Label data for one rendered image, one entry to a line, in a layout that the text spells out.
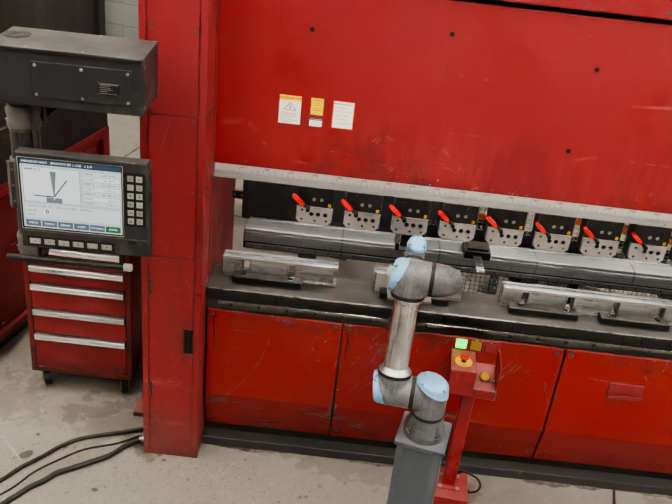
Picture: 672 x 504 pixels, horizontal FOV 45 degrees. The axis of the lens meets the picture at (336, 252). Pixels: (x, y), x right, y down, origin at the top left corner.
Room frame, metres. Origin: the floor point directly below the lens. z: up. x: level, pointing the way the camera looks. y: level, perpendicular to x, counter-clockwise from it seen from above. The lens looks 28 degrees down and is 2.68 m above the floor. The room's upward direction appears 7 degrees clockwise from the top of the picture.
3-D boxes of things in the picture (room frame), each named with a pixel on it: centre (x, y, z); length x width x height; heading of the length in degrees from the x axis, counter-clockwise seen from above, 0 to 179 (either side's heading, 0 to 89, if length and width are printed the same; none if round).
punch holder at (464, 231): (3.11, -0.49, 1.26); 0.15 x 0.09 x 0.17; 90
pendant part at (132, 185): (2.55, 0.88, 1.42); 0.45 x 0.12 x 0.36; 92
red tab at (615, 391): (2.95, -1.34, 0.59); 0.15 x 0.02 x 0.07; 90
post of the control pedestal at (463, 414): (2.77, -0.62, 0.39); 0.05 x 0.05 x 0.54; 85
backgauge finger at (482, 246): (3.26, -0.64, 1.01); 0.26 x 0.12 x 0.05; 0
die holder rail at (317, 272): (3.11, 0.23, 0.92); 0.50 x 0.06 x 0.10; 90
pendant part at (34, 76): (2.64, 0.94, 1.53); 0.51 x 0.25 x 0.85; 92
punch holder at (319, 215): (3.11, 0.11, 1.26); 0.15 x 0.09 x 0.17; 90
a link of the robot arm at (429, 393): (2.30, -0.38, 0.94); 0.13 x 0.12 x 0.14; 84
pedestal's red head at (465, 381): (2.77, -0.62, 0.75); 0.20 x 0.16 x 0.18; 85
